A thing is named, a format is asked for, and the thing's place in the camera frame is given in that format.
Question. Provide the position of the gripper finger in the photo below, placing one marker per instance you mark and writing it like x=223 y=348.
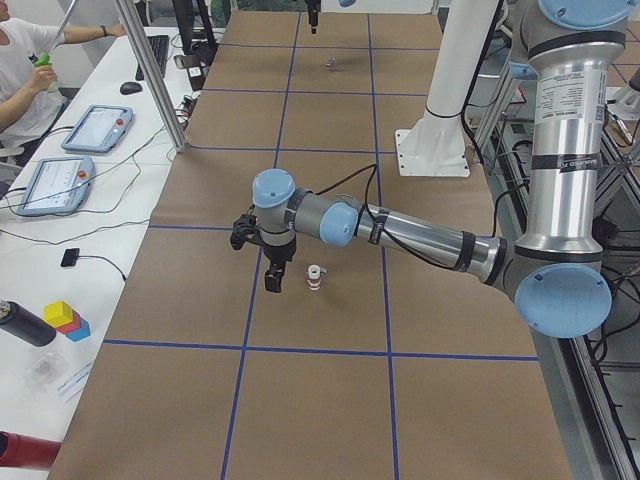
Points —
x=271 y=278
x=278 y=274

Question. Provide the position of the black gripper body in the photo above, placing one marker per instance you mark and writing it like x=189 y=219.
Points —
x=279 y=253

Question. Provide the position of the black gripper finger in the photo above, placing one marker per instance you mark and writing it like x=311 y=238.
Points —
x=313 y=15

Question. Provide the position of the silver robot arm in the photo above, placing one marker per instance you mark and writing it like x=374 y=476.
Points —
x=552 y=272

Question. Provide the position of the brown paper table mat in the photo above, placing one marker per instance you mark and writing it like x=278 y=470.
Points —
x=393 y=369

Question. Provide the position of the black keyboard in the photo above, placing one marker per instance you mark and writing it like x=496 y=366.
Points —
x=159 y=46

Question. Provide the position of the black computer mouse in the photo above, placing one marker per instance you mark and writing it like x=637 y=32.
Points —
x=130 y=87

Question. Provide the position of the small black box device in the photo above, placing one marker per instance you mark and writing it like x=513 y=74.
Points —
x=70 y=257

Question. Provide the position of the stacked coloured blocks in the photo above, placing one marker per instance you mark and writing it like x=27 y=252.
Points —
x=67 y=321

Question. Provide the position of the upper teach pendant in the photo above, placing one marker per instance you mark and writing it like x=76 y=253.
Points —
x=99 y=130

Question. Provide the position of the teach pendant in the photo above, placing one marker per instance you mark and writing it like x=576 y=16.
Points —
x=99 y=130
x=58 y=186

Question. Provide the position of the lower teach pendant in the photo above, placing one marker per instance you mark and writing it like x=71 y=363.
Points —
x=58 y=186

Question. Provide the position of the black water bottle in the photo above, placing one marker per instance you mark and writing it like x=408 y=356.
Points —
x=23 y=324

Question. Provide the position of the person in white shirt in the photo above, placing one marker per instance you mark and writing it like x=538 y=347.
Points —
x=29 y=105

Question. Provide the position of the red cylinder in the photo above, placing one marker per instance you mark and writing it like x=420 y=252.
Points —
x=22 y=451

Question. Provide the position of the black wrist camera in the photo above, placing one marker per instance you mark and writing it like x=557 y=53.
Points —
x=245 y=230

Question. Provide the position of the aluminium frame post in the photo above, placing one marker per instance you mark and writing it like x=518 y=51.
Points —
x=129 y=17

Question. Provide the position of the white camera stand column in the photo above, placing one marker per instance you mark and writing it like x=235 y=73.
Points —
x=435 y=146

